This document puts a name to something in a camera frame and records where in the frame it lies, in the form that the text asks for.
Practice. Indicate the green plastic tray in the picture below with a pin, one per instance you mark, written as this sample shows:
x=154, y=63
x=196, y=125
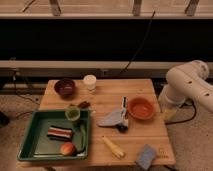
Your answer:
x=38, y=147

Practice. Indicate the dark red toy piece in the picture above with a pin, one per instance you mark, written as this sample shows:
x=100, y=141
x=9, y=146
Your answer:
x=84, y=105

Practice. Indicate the green spoon in tray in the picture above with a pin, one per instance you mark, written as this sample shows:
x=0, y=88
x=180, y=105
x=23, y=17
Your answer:
x=82, y=140

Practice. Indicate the white cup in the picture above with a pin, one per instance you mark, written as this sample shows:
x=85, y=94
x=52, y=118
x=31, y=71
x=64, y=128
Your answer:
x=90, y=82

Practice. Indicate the purple bowl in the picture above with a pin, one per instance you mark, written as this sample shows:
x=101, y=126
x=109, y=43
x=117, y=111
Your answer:
x=65, y=87

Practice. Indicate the red peach toy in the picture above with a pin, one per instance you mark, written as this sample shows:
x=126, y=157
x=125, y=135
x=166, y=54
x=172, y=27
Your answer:
x=67, y=148

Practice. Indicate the blue sponge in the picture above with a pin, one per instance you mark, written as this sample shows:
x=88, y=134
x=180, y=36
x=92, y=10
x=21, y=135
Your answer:
x=146, y=157

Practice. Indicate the striped sushi toy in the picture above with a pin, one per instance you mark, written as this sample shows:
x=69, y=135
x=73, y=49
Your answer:
x=59, y=133

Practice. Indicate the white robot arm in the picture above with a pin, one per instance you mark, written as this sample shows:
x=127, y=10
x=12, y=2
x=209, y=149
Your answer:
x=187, y=81

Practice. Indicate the orange bowl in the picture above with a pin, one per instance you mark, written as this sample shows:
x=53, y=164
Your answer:
x=140, y=108

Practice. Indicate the small green cup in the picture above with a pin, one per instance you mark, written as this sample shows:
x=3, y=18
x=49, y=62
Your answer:
x=72, y=113

